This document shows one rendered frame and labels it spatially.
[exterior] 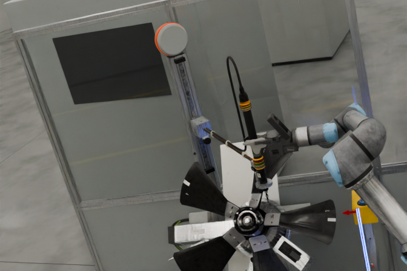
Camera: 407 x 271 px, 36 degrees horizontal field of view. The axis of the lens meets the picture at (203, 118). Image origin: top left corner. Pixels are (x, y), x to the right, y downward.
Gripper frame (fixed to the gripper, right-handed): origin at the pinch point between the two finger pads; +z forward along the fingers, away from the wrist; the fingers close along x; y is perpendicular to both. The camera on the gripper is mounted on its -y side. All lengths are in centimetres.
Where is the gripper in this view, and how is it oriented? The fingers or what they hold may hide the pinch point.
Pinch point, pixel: (246, 139)
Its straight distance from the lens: 250.2
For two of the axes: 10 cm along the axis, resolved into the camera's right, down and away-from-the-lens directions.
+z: -9.5, 1.5, 2.7
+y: 2.4, 9.1, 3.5
